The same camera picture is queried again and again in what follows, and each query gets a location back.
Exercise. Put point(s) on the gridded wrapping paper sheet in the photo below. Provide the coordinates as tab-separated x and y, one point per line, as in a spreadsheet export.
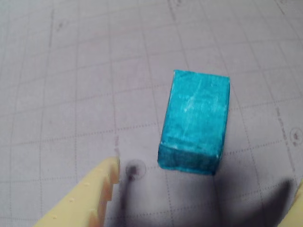
71	82

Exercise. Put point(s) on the blue block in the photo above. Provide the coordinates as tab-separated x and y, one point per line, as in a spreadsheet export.
196	113

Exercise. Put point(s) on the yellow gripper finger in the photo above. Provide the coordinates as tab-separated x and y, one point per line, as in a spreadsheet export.
90	201
298	208

